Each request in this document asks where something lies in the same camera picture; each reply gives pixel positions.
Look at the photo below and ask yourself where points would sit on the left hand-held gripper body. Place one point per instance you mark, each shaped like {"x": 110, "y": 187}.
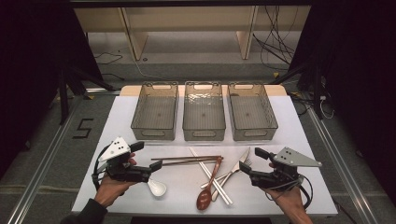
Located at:
{"x": 124, "y": 172}

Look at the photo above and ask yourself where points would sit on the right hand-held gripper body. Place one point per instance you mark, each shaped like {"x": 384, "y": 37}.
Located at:
{"x": 280, "y": 179}

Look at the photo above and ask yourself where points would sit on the silver table knife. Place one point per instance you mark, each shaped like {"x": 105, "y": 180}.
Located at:
{"x": 241, "y": 161}

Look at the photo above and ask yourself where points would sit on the white ceramic spoon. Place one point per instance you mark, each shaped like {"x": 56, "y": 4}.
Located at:
{"x": 157, "y": 188}

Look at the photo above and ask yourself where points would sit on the clear grey plastic bin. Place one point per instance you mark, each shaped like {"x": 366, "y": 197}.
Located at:
{"x": 155, "y": 112}
{"x": 250, "y": 113}
{"x": 204, "y": 113}

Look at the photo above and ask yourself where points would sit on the silver fork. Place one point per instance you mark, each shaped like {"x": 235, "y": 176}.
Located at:
{"x": 211, "y": 183}

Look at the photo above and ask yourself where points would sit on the brown wooden spoon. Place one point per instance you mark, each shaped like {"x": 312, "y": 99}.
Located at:
{"x": 204, "y": 199}

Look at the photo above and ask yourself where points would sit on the person's left hand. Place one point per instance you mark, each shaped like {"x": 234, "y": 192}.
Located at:
{"x": 109, "y": 191}

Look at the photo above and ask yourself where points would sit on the person's right hand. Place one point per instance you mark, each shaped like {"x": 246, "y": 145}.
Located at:
{"x": 291, "y": 202}

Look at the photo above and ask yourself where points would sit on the white table sheet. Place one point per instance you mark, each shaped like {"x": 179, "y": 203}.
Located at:
{"x": 180, "y": 189}

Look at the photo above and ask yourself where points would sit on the black tripod stand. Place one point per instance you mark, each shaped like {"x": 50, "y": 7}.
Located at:
{"x": 317, "y": 93}
{"x": 63, "y": 99}

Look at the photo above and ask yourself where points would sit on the black curtain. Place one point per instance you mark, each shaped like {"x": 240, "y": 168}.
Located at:
{"x": 358, "y": 62}
{"x": 31, "y": 62}

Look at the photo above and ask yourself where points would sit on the beige wooden desk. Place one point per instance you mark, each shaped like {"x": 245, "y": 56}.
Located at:
{"x": 186, "y": 18}

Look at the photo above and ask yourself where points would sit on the aluminium floor rail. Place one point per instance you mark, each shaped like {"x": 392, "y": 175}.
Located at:
{"x": 40, "y": 177}
{"x": 342, "y": 168}

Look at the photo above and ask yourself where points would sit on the black frame bar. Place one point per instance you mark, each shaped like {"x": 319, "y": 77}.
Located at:
{"x": 186, "y": 3}

